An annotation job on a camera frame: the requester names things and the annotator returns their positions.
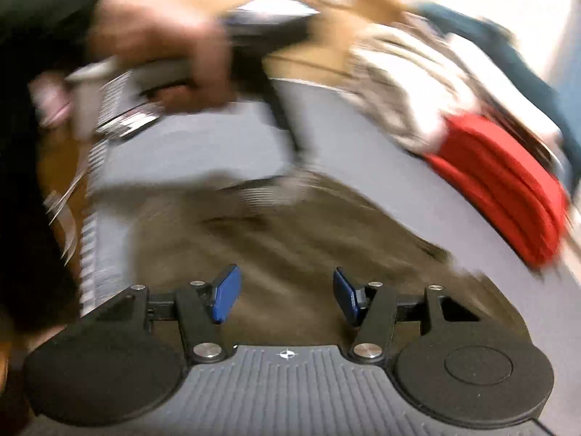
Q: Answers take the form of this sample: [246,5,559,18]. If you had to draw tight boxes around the teal cloth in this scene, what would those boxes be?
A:
[415,2,580,169]

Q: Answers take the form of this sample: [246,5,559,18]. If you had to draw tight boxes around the olive corduroy pants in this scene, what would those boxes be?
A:
[130,175,528,347]

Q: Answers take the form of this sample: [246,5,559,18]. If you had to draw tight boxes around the cream folded blanket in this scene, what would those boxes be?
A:
[344,24,482,156]

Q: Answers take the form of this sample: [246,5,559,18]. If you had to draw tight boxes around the person's left hand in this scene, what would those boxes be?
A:
[88,0,234,112]

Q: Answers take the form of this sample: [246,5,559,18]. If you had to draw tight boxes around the red folded blanket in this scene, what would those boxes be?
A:
[424,113,568,269]

